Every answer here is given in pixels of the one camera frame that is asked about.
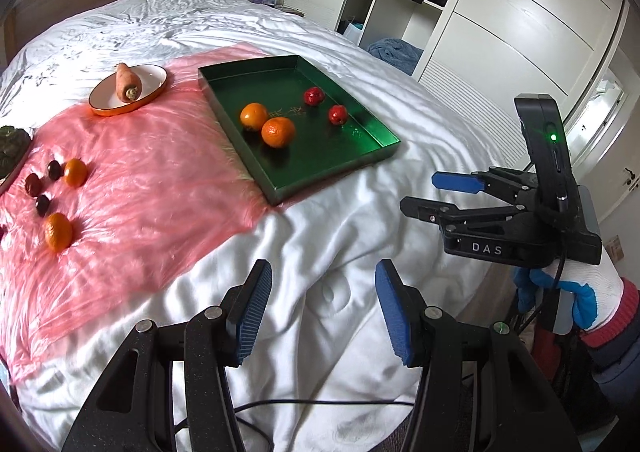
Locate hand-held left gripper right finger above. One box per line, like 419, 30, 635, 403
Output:
375, 259, 583, 452

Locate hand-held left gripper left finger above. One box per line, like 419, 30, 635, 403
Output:
60, 259, 273, 452

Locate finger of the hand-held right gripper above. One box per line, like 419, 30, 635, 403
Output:
432, 167, 538, 207
400, 196, 531, 239

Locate green metal tray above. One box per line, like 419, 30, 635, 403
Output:
198, 55, 402, 207

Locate orange mandarin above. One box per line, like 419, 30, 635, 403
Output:
239, 102, 269, 129
63, 158, 89, 189
44, 213, 74, 253
261, 117, 296, 149

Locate person's right forearm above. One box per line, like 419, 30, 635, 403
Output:
580, 282, 640, 433

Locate person's right hand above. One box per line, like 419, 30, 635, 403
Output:
512, 247, 626, 333

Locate blue towel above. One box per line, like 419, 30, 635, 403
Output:
367, 38, 423, 75

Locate white wardrobe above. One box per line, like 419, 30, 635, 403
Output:
280, 0, 631, 173

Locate pink plastic sheet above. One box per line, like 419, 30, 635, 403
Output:
0, 42, 281, 385

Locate white paper bag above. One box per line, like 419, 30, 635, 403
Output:
340, 19, 366, 45

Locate bedside table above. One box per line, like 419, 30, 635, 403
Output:
252, 0, 306, 15

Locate white plate with orange rim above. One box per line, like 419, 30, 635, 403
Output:
89, 64, 168, 119

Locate carrot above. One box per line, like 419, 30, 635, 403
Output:
115, 62, 142, 101

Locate silver plate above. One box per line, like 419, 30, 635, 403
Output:
0, 132, 33, 195

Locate dark leafy greens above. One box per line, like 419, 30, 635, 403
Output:
0, 127, 28, 173

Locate black cable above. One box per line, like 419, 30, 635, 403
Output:
170, 397, 418, 452

